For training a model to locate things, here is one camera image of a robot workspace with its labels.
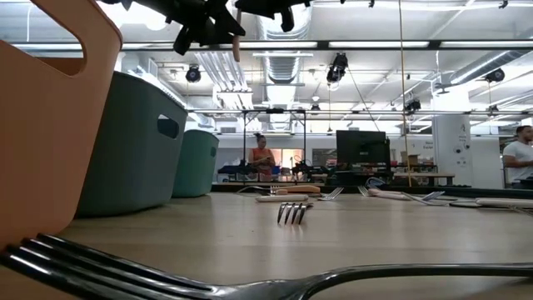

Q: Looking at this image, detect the orange plastic bin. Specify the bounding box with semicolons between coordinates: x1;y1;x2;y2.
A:
0;0;124;251

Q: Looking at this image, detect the white round pillar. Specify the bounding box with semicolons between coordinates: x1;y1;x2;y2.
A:
431;89;474;188

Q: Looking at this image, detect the black aluminium table frame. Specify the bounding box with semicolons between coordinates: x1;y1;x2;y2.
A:
210;183;533;200

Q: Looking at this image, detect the black monitor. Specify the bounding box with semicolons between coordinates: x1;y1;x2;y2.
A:
336;129;391;168

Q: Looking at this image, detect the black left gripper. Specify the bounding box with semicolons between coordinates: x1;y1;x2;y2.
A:
137;0;247;56

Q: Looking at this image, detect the teal plastic bin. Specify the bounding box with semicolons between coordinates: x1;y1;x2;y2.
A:
74;70;189;218

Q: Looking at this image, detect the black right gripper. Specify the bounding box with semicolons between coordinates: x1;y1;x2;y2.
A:
235;0;312;33

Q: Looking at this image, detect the black overhead beam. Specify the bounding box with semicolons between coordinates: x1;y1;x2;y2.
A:
187;108;533;118
0;39;533;52

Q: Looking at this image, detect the white-handled silver fork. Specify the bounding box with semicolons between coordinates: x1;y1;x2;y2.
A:
357;186;413;202
474;197;533;210
255;187;345;204

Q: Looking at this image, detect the silver ventilation duct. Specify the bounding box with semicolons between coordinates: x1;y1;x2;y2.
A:
257;16;313;131
449;49;533;86

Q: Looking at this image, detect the wooden background table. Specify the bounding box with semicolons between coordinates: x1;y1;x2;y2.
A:
393;172;456;188

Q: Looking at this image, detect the person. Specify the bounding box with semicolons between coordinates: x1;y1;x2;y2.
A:
248;132;276;178
502;124;533;191

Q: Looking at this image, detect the green plastic bin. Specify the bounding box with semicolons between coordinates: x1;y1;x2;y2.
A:
171;128;221;198

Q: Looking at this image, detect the cardboard box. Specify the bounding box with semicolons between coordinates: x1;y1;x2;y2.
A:
400;151;421;167

